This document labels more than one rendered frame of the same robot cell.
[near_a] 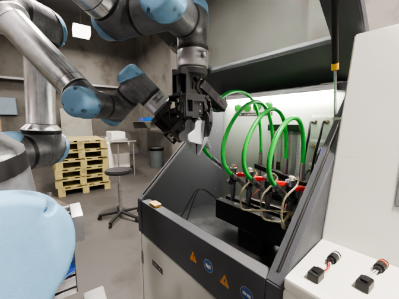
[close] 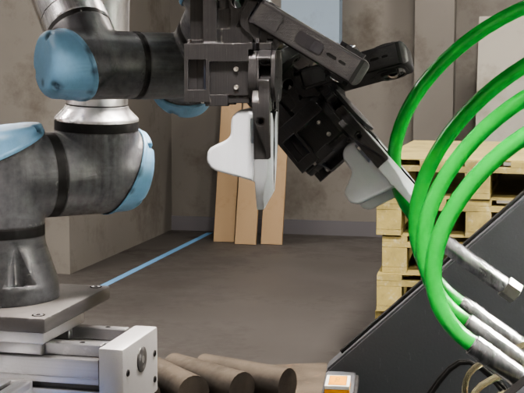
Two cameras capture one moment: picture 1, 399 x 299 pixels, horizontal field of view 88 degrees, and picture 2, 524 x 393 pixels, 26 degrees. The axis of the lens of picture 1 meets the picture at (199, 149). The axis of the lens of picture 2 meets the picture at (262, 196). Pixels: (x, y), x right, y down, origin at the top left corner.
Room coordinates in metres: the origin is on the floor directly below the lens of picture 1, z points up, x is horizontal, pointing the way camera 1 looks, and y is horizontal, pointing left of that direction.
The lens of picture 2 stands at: (-0.15, -0.77, 1.34)
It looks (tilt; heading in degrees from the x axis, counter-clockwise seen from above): 6 degrees down; 48
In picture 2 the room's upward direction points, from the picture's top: straight up
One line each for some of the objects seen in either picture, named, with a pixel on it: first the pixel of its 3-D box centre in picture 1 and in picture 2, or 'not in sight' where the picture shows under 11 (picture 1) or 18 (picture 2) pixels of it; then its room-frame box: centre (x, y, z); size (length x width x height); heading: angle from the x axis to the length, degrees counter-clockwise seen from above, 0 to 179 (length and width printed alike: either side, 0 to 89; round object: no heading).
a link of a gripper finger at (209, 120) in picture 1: (203, 119); (261, 110); (0.53, -0.01, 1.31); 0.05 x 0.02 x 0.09; 42
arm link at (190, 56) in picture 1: (193, 61); not in sight; (0.53, 0.01, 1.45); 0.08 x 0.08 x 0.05
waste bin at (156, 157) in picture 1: (156, 157); not in sight; (5.90, 1.25, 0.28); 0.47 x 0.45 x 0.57; 34
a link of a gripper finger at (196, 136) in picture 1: (196, 137); (239, 160); (0.52, 0.01, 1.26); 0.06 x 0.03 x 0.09; 132
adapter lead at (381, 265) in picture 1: (373, 273); not in sight; (0.39, -0.36, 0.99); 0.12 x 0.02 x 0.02; 123
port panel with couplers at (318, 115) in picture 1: (323, 146); not in sight; (0.82, -0.49, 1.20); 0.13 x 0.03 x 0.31; 41
